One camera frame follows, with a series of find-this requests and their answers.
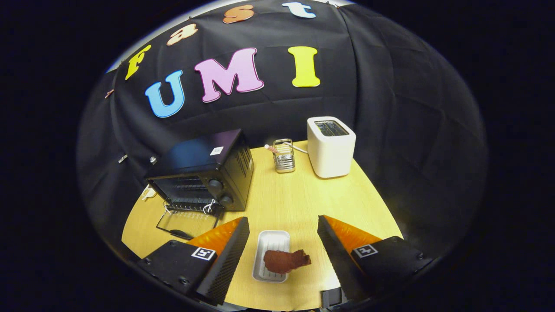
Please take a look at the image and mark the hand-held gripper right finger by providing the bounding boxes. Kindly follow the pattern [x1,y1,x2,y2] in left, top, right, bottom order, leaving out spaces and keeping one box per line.
[317,215,434,304]

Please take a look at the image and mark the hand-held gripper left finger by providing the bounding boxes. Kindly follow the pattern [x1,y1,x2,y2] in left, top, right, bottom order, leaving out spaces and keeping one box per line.
[138,217,251,306]

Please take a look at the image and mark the brown meat piece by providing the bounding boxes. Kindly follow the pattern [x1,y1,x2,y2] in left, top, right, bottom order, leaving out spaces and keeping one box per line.
[263,249,312,274]

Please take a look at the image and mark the black toaster oven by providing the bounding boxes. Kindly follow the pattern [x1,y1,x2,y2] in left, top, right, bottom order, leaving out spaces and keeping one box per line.
[144,128,254,241]

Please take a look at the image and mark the white pop-up toaster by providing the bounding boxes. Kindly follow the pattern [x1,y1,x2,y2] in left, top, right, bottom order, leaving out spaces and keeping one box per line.
[307,116,357,179]

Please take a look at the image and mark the white rectangular tray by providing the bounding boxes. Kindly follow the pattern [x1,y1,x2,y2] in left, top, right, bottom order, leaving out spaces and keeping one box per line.
[252,230,291,283]

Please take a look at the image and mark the metal wire rack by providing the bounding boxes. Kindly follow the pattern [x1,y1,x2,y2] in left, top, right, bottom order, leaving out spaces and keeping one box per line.
[272,138,296,174]

